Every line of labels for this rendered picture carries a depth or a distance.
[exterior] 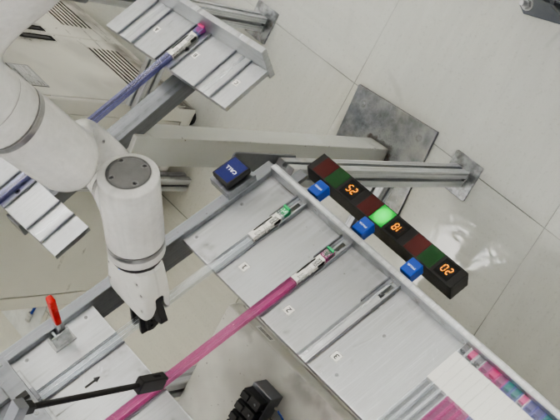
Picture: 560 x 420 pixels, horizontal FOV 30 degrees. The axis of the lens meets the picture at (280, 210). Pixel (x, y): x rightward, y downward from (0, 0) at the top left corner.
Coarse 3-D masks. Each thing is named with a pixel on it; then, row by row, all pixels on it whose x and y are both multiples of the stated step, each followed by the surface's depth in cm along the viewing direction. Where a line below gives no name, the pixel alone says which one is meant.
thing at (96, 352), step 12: (240, 240) 168; (252, 240) 168; (228, 252) 166; (216, 264) 165; (192, 276) 165; (204, 276) 165; (180, 288) 163; (132, 324) 160; (120, 336) 160; (96, 348) 159; (108, 348) 159; (84, 360) 158; (60, 372) 157; (72, 372) 157; (48, 384) 156; (60, 384) 156
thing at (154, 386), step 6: (156, 372) 137; (162, 372) 138; (138, 378) 135; (144, 378) 135; (150, 378) 135; (156, 378) 136; (162, 378) 137; (144, 384) 134; (150, 384) 135; (156, 384) 136; (162, 384) 137; (138, 390) 135; (144, 390) 135; (150, 390) 136; (156, 390) 137
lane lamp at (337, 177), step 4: (340, 168) 177; (332, 172) 177; (336, 172) 176; (340, 172) 176; (344, 172) 176; (328, 176) 176; (332, 176) 176; (336, 176) 176; (340, 176) 176; (344, 176) 176; (348, 176) 176; (328, 180) 176; (332, 180) 176; (336, 180) 176; (340, 180) 175; (344, 180) 175; (332, 184) 175; (336, 184) 175; (340, 184) 175
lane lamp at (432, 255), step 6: (432, 246) 166; (426, 252) 165; (432, 252) 165; (438, 252) 165; (420, 258) 165; (426, 258) 164; (432, 258) 164; (438, 258) 164; (426, 264) 164; (432, 264) 164
